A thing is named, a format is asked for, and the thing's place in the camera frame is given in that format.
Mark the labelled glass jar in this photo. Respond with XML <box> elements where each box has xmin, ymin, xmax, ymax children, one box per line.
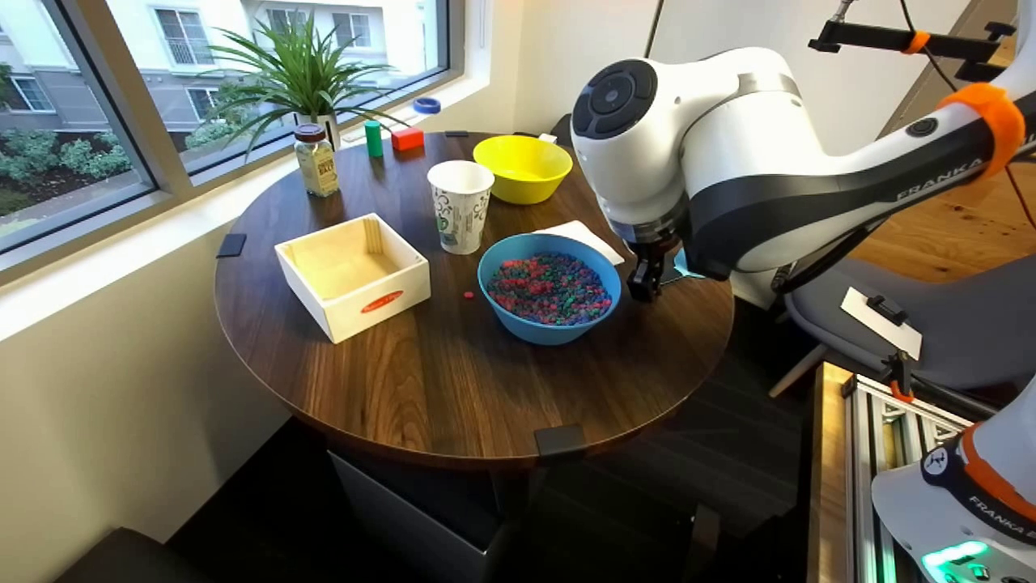
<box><xmin>293</xmin><ymin>114</ymin><xmax>345</xmax><ymax>200</ymax></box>

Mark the patterned white paper cup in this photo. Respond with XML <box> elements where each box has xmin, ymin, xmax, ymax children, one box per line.
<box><xmin>423</xmin><ymin>160</ymin><xmax>500</xmax><ymax>260</ymax></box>

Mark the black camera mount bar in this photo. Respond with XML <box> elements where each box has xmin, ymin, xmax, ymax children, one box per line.
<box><xmin>806</xmin><ymin>17</ymin><xmax>1021</xmax><ymax>85</ymax></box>

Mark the blue bowl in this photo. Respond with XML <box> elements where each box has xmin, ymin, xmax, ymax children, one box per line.
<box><xmin>473</xmin><ymin>229</ymin><xmax>627</xmax><ymax>350</ymax></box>

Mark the dark table pedestal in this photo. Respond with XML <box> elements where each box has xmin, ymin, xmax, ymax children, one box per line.
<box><xmin>326</xmin><ymin>448</ymin><xmax>513</xmax><ymax>583</ymax></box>

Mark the green potted plant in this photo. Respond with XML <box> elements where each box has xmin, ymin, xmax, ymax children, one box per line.
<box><xmin>199</xmin><ymin>14</ymin><xmax>409</xmax><ymax>156</ymax></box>

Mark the aluminium frame stand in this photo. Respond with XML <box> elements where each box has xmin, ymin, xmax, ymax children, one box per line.
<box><xmin>806</xmin><ymin>359</ymin><xmax>974</xmax><ymax>583</ymax></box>

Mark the window with grey frame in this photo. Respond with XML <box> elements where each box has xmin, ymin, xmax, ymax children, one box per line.
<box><xmin>0</xmin><ymin>0</ymin><xmax>496</xmax><ymax>289</ymax></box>

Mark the colourful beads heap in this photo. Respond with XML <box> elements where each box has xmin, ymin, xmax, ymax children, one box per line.
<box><xmin>486</xmin><ymin>253</ymin><xmax>615</xmax><ymax>331</ymax></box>

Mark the dark grey chair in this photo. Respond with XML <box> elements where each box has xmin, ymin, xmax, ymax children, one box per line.
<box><xmin>550</xmin><ymin>111</ymin><xmax>585</xmax><ymax>156</ymax></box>

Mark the yellow bowl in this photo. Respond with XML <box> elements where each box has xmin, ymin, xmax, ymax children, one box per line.
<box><xmin>469</xmin><ymin>133</ymin><xmax>576</xmax><ymax>207</ymax></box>

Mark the white card with clip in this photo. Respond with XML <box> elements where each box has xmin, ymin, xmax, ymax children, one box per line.
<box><xmin>838</xmin><ymin>284</ymin><xmax>925</xmax><ymax>364</ymax></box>

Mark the dark seat cushion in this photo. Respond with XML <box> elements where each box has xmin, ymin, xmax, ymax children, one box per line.
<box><xmin>58</xmin><ymin>525</ymin><xmax>206</xmax><ymax>583</ymax></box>

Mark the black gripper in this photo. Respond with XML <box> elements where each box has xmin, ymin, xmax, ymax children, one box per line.
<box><xmin>624</xmin><ymin>217</ymin><xmax>691</xmax><ymax>305</ymax></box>

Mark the white wooden box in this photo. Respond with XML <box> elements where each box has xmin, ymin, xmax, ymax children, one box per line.
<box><xmin>273</xmin><ymin>210</ymin><xmax>434</xmax><ymax>346</ymax></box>

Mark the red block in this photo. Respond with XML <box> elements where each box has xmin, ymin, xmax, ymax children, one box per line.
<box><xmin>390</xmin><ymin>127</ymin><xmax>427</xmax><ymax>160</ymax></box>

